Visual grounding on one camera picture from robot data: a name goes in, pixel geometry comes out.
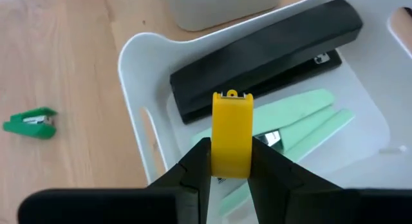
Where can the large black stapler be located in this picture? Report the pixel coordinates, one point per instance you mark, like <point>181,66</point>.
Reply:
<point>257,53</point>

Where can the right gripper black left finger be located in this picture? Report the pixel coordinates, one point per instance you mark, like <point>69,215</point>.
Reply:
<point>193,185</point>

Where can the white plastic bin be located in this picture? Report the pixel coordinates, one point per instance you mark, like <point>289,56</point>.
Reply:
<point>370,72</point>

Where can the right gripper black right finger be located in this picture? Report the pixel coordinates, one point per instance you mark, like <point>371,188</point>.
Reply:
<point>289,192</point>

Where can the green mini stapler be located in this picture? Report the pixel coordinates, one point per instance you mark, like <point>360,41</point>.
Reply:
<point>35,129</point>

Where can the grey plastic bin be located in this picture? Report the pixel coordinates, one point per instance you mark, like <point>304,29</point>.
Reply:
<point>222,8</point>

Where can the mint green stapler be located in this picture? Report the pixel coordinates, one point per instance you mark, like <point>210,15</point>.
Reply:
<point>299,111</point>

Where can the yellow mini stapler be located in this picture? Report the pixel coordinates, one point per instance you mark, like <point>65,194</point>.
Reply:
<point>231,137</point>

